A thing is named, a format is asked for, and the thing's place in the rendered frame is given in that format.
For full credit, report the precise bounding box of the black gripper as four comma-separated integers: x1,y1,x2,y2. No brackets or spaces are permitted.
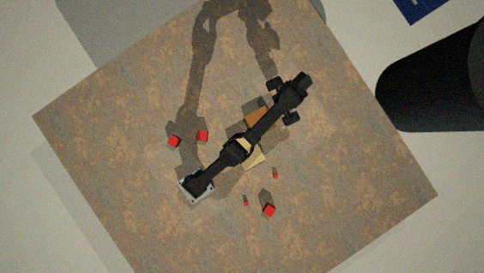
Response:
265,76,300,126

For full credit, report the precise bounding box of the red square block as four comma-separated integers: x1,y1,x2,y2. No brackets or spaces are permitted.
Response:
167,135,182,148
263,203,276,217
197,130,209,141

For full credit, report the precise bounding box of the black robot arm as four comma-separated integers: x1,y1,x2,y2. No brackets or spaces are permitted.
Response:
181,71,313,200

